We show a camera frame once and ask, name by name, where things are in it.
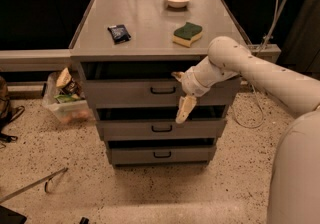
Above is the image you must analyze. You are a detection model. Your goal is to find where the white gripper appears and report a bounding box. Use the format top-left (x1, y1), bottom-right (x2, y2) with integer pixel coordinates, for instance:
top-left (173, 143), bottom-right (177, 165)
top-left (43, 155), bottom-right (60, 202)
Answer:
top-left (171, 66), bottom-right (210, 124)

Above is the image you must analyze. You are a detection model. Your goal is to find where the grey top drawer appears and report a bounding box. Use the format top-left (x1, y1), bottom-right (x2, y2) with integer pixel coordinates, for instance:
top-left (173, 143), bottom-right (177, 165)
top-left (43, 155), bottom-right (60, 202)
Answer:
top-left (80, 61), bottom-right (242, 109)

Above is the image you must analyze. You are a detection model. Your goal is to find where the grey drawer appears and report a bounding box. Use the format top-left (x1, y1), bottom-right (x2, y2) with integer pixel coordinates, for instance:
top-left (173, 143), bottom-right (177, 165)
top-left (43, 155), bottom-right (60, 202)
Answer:
top-left (80, 61), bottom-right (242, 109)
top-left (106, 138), bottom-right (216, 165)
top-left (97, 106), bottom-right (226, 141)

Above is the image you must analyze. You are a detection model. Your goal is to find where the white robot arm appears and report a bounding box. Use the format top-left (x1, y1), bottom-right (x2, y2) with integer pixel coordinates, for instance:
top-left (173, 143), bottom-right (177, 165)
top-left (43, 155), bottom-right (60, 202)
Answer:
top-left (175, 36), bottom-right (320, 224)

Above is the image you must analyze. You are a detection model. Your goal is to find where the grey middle drawer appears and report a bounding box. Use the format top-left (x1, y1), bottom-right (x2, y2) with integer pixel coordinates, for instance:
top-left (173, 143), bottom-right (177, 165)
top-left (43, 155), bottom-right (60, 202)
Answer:
top-left (97, 106), bottom-right (226, 141)

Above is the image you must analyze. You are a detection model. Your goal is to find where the grey bottom drawer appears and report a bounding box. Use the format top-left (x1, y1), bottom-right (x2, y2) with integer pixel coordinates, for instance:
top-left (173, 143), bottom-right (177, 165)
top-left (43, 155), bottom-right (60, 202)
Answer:
top-left (106, 138), bottom-right (216, 165)

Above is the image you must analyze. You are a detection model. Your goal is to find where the grey drawer cabinet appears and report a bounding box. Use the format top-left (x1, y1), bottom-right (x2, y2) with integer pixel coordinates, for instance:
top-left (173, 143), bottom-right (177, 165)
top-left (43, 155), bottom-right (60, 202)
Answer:
top-left (68, 0), bottom-right (253, 169)

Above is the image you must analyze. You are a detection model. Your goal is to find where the green yellow sponge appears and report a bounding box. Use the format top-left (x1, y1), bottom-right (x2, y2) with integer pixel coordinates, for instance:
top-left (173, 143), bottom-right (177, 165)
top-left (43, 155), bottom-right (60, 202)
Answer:
top-left (172, 22), bottom-right (203, 48)

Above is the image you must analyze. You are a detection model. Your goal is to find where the dark blue snack packet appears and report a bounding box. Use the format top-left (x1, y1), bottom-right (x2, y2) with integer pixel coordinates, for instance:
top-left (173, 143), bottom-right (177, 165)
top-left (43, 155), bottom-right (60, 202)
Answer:
top-left (108, 24), bottom-right (131, 44)

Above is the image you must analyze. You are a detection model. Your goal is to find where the clear plastic bin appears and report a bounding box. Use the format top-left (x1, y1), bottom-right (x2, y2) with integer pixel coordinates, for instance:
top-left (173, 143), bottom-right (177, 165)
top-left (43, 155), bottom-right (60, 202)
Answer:
top-left (42, 72), bottom-right (94, 123)

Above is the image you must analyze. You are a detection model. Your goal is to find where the snack bag in bin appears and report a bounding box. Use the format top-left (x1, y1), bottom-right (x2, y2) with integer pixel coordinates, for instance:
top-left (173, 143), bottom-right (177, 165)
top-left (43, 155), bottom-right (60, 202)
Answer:
top-left (56, 68), bottom-right (81, 95)

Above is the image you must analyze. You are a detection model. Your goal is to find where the metal rod on floor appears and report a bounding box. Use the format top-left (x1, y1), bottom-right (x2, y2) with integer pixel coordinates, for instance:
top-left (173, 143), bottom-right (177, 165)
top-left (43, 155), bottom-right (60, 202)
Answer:
top-left (0, 167), bottom-right (68, 204)

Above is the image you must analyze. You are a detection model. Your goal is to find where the black object bottom left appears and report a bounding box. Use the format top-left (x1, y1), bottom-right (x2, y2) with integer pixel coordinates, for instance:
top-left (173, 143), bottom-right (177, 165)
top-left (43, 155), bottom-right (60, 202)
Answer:
top-left (0, 206), bottom-right (27, 224)

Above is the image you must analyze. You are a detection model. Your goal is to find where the white cable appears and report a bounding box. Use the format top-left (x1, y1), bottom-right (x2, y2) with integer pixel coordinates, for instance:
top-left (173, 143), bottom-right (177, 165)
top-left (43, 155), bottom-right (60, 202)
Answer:
top-left (231, 0), bottom-right (280, 130)

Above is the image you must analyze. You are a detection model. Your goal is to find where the dark bag with straps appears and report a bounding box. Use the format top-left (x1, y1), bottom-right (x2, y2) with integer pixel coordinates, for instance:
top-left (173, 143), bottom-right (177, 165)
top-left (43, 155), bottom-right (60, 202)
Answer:
top-left (0, 76), bottom-right (25, 148)

